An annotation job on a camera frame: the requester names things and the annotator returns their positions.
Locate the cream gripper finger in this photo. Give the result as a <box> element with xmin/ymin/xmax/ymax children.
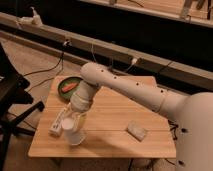
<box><xmin>63</xmin><ymin>104</ymin><xmax>86</xmax><ymax>129</ymax></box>

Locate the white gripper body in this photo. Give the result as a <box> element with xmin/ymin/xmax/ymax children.
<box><xmin>70</xmin><ymin>80</ymin><xmax>100</xmax><ymax>113</ymax></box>

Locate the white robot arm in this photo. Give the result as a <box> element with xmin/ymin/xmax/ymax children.
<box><xmin>62</xmin><ymin>62</ymin><xmax>213</xmax><ymax>171</ymax></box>

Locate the orange carrot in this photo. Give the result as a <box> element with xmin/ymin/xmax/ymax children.
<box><xmin>62</xmin><ymin>83</ymin><xmax>77</xmax><ymax>93</ymax></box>

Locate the white tube with cap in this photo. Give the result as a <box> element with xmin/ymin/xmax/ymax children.
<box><xmin>49</xmin><ymin>107</ymin><xmax>69</xmax><ymax>136</ymax></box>

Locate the green plate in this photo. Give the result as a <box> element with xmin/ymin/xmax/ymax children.
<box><xmin>57</xmin><ymin>76</ymin><xmax>81</xmax><ymax>101</ymax></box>

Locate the wooden table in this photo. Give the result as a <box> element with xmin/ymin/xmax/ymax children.
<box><xmin>28</xmin><ymin>76</ymin><xmax>176</xmax><ymax>158</ymax></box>

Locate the black office chair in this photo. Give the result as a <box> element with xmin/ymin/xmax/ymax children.
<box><xmin>0</xmin><ymin>43</ymin><xmax>45</xmax><ymax>171</ymax></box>

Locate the black cable left floor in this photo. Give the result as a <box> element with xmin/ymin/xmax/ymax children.
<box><xmin>22</xmin><ymin>41</ymin><xmax>72</xmax><ymax>94</ymax></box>

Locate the black floor cables right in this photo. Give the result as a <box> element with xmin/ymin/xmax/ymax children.
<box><xmin>164</xmin><ymin>119</ymin><xmax>179</xmax><ymax>168</ymax></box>

